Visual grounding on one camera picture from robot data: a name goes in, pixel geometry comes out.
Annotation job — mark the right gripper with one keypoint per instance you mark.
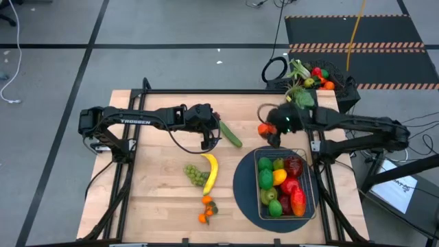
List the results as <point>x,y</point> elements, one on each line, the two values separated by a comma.
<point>288,118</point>

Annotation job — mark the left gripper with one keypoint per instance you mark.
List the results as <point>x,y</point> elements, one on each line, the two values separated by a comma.
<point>202,116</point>

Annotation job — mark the orange bell pepper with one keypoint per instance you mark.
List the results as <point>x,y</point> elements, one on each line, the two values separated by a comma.
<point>263,129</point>

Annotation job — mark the green cucumber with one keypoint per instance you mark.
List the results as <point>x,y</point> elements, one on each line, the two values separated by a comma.
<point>230,134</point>

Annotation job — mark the olive green pear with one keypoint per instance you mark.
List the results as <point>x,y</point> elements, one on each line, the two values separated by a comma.
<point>278,164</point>

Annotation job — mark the round glossy green fruit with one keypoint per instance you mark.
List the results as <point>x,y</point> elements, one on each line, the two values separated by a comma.
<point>265,164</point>

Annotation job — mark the yellow banana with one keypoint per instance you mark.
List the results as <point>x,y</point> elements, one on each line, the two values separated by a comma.
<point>213,171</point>

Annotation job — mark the large dark red fruit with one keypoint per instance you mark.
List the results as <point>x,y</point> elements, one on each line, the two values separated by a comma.
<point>294,167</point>

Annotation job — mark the yellow orange mango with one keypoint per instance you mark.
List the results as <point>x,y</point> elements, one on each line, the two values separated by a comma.
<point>280,176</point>

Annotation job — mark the green grape bunch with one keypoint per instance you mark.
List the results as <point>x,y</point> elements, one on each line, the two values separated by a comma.
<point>195,175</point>

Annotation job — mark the large green lime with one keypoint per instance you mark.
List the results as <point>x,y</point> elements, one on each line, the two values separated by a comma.
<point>265,179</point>

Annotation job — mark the red apple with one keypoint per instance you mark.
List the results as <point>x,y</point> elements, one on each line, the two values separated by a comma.
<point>289,185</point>

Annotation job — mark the bright green pear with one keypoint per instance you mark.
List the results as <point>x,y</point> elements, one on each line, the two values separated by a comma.
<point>267,195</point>

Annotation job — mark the maroon apple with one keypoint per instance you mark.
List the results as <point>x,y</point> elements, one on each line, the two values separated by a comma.
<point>285,205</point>

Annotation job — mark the red orange mango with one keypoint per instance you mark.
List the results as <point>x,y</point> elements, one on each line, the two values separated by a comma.
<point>298,202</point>

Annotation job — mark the small green lime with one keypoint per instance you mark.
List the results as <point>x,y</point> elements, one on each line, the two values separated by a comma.
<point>275,208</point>

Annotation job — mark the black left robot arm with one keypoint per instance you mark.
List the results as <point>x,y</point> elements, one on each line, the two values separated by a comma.
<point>137,118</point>

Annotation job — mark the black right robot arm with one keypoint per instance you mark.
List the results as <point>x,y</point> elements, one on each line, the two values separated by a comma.
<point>360,120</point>

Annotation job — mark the round dark blue mat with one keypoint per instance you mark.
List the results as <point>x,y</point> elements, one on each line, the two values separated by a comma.
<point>245,192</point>

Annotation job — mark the tangerine sprig with leaves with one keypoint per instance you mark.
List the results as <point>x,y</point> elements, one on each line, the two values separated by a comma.
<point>206,200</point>

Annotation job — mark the yellow green apple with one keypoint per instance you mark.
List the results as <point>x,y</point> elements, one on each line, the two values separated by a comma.
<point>309,82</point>

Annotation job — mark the bok choy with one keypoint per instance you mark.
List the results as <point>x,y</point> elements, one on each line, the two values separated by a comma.
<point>299,71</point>

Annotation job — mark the small orange fruit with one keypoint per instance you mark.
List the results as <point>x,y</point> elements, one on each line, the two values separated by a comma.
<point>329,85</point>

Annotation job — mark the small red pepper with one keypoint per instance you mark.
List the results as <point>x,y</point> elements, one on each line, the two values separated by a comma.
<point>316,72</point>

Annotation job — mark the small dark green fruit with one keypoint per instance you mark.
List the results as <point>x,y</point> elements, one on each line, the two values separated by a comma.
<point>325,73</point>

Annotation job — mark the black box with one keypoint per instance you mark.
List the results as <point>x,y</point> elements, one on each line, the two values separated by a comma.
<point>350,96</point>

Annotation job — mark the monitor with white screen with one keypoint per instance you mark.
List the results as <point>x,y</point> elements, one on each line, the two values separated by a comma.
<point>394,192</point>

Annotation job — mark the black hazard-striped floor mat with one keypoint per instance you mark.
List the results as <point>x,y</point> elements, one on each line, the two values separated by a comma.
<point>384,31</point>

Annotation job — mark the black chair base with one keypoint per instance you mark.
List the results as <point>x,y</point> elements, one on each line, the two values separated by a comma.
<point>12,22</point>

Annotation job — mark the black table frame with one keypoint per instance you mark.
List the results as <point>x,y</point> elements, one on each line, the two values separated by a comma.
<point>219,91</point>

